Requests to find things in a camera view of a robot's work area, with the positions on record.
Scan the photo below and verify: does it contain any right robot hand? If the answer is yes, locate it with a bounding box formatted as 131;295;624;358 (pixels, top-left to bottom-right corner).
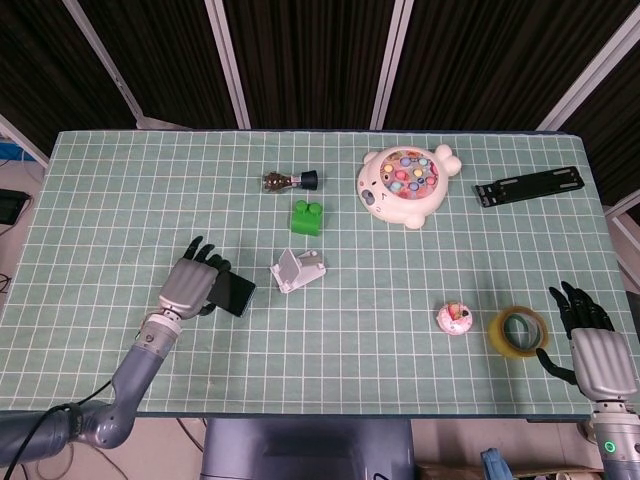
535;280;640;401

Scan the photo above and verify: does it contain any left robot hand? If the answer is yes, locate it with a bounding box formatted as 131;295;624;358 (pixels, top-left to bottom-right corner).
157;236;232;322

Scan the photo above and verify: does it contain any black smartphone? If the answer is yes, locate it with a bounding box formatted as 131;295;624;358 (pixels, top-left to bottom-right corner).
205;269;258;318

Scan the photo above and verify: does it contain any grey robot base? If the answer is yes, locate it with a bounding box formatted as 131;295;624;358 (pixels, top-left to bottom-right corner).
200;418;416;480

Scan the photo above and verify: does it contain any white phone stand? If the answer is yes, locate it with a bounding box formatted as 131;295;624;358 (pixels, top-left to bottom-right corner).
270;248;328;295

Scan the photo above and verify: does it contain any clear packing tape roll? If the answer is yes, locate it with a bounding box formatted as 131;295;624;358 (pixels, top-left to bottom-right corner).
488;305;551;360

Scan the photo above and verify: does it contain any cardboard piece on floor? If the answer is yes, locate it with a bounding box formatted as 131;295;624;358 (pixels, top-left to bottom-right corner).
417;462;606;480

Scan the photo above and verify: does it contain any green toy block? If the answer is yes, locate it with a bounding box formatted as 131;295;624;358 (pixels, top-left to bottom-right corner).
290;199;325;237

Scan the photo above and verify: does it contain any blue object on floor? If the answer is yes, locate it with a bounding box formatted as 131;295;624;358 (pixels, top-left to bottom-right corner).
479;447;507;480

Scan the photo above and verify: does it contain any pink toy cake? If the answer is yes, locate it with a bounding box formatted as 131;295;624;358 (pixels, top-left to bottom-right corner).
437;300;474;337

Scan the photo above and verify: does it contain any green grid tablecloth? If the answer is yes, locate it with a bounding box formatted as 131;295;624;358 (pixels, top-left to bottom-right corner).
0;130;640;417

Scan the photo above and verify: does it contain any black box on floor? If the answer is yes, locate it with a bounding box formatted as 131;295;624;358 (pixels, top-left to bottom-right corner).
0;188;27;226

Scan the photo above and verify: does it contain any white seal fishing toy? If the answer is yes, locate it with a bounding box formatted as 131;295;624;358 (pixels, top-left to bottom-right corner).
356;143;462;231

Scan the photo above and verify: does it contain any black folding bracket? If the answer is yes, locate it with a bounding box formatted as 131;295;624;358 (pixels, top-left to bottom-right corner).
472;165;585;208

